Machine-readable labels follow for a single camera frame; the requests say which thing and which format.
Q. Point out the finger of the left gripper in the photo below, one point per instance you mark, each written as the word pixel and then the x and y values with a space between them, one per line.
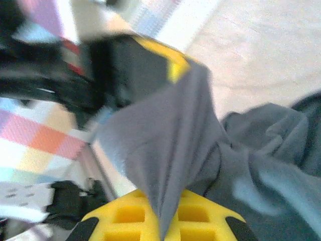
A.
pixel 140 65

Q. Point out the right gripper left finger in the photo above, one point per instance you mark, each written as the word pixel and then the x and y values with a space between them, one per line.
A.
pixel 125 218

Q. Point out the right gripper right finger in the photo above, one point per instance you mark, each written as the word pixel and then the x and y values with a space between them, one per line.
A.
pixel 200 221

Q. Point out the grey t-shirt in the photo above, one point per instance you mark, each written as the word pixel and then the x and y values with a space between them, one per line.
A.
pixel 175 130

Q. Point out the aluminium side rail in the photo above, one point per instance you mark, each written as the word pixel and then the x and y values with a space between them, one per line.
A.
pixel 100 175

